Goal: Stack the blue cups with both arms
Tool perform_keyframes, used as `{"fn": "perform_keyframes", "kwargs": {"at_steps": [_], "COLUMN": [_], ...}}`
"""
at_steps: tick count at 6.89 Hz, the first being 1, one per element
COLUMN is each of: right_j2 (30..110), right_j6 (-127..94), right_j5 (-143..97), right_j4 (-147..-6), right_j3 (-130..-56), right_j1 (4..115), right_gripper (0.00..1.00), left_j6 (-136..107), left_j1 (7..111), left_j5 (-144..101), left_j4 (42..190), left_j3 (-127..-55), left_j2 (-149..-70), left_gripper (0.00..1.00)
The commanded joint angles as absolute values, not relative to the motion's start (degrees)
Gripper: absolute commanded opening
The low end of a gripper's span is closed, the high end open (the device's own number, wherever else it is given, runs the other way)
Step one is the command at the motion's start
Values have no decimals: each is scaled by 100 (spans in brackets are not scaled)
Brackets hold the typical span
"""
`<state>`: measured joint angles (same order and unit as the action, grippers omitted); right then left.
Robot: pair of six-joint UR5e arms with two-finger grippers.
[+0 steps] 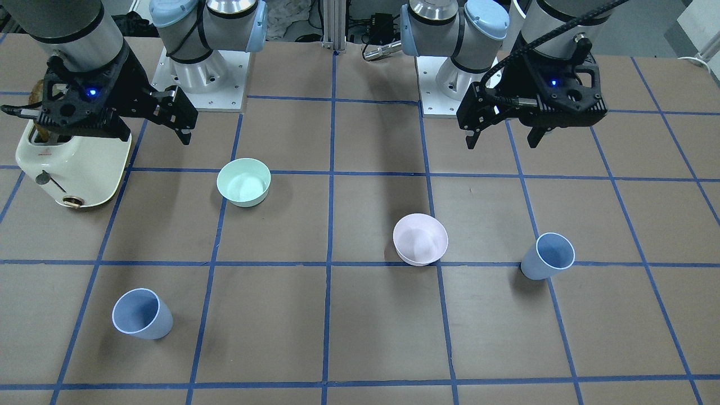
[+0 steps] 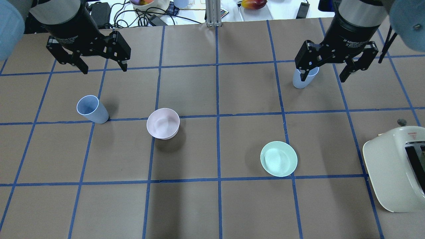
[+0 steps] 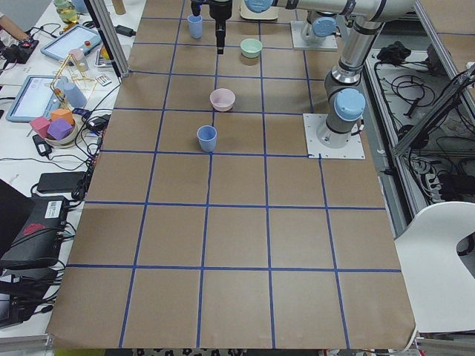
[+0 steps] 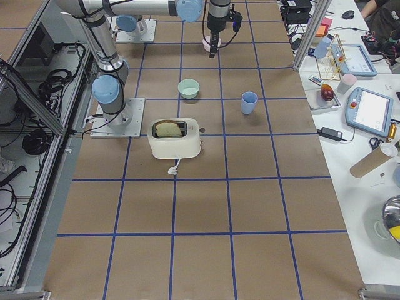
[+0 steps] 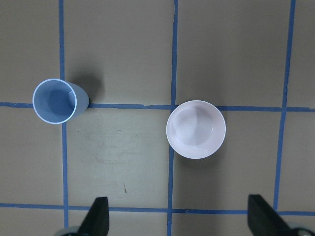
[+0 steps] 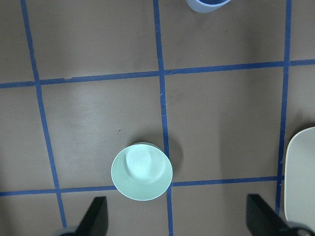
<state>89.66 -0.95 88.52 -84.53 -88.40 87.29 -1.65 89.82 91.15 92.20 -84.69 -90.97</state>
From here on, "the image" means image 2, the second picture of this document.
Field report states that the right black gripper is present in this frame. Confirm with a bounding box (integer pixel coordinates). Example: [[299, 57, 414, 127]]
[[295, 12, 378, 83]]

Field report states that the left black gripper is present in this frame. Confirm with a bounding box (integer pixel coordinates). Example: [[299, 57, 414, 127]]
[[43, 5, 131, 74]]

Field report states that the blue cup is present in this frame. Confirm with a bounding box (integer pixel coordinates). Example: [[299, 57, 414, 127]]
[[292, 66, 319, 89], [76, 95, 109, 124]]

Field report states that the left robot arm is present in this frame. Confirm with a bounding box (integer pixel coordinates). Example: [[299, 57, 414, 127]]
[[0, 0, 131, 74]]

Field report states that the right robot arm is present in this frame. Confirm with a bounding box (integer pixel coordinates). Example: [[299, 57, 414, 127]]
[[293, 0, 425, 88]]

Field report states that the black power adapter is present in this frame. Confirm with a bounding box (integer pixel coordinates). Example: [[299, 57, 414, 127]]
[[296, 2, 310, 19]]

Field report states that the metal tray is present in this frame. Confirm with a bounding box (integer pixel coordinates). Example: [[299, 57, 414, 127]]
[[237, 1, 274, 22]]

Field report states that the mango fruit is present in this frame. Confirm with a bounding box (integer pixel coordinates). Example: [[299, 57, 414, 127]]
[[240, 0, 267, 10]]

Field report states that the pink bowl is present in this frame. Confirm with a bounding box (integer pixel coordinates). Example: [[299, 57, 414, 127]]
[[147, 108, 180, 140]]

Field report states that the cream toaster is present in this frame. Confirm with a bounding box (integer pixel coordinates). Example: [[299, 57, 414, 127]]
[[362, 126, 425, 213]]

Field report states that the green bowl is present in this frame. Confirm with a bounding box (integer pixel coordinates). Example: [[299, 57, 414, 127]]
[[260, 141, 298, 177]]

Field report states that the aluminium frame post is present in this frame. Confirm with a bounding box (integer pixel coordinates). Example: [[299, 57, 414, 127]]
[[205, 0, 222, 27]]

